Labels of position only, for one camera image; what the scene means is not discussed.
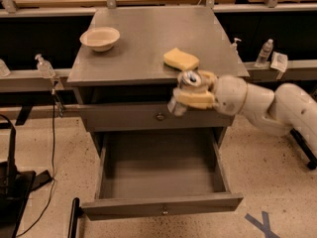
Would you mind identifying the small pump bottle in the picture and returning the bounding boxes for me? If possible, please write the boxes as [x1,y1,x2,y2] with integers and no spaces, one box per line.
[231,38,242,54]

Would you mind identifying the open grey lower drawer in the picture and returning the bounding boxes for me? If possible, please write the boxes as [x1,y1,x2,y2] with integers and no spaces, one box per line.
[82,128,243,220]

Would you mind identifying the black cable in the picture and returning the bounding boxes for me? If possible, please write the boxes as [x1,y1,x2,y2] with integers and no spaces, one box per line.
[15,88,57,238]

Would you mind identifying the yellow sponge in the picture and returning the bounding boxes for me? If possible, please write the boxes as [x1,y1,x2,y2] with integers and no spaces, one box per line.
[163,48,200,70]

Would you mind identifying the clear bottle at left edge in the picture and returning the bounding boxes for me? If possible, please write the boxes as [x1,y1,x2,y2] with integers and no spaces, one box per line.
[0,59,11,77]

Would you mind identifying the clear pump sanitizer bottle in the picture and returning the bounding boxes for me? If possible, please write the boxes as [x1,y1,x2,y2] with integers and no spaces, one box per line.
[35,54,55,78]

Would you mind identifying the clear water bottle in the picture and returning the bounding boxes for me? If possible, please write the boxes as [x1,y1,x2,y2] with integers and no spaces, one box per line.
[255,39,273,67]

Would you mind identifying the white wipes packet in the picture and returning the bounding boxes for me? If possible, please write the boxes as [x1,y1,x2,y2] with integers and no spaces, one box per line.
[270,52,288,72]

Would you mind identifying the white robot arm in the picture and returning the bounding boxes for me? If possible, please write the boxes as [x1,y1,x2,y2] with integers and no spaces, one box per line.
[167,70,317,156]

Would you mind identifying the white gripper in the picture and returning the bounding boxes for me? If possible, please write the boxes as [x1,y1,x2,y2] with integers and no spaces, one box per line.
[173,70,248,116]

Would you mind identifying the blue tape cross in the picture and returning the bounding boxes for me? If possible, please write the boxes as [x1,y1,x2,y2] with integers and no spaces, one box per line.
[245,211,280,238]

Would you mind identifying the silver redbull can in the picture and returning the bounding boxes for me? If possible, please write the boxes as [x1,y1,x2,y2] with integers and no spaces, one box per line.
[167,70,202,116]

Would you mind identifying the white bowl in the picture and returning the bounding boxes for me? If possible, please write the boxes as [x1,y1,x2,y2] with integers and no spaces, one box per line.
[79,27,120,52]

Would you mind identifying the grey drawer cabinet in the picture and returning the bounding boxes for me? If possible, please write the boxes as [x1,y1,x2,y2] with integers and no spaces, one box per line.
[67,6,248,150]

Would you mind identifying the black stand base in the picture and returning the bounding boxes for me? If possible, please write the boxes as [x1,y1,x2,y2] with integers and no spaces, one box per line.
[0,115,53,238]

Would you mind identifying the black bar handle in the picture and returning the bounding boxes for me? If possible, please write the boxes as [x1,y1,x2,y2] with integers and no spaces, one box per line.
[67,197,80,238]

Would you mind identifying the closed grey upper drawer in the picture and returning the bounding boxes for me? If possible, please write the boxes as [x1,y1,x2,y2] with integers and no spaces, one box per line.
[78,102,234,132]

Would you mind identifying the black wheeled stand leg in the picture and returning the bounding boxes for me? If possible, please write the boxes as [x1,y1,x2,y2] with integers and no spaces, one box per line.
[290,129,317,171]

